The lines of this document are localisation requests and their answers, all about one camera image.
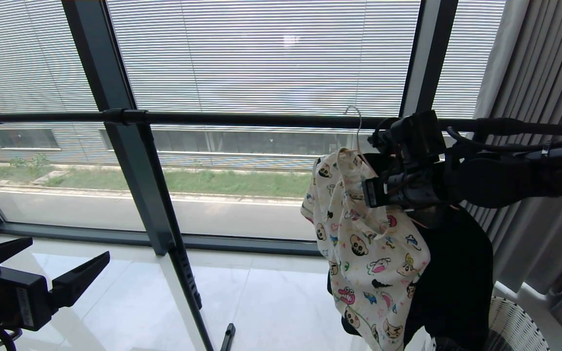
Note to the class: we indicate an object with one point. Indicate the black clothes rack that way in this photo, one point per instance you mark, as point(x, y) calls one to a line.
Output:
point(212, 118)

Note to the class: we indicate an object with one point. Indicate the pink clothes hanger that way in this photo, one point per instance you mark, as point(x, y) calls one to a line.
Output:
point(359, 119)

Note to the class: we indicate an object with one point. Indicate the window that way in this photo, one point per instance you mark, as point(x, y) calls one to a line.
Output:
point(95, 58)

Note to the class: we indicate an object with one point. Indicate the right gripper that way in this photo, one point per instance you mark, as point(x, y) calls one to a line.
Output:
point(408, 187)

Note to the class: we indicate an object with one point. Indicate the cream printed garment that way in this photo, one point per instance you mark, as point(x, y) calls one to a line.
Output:
point(369, 253)

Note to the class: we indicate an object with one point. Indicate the black garment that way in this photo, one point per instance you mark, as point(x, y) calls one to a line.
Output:
point(456, 278)

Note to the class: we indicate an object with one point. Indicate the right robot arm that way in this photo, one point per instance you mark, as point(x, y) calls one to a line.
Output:
point(530, 175)

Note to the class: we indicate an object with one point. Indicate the white laundry basket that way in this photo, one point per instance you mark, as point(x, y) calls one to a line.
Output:
point(510, 324)

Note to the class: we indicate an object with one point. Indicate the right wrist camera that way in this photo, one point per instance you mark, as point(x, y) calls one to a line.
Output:
point(417, 136)

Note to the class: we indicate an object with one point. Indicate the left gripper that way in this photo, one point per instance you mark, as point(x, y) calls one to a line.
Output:
point(12, 297)

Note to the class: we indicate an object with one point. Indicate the beige curtain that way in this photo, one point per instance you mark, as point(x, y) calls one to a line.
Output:
point(554, 63)

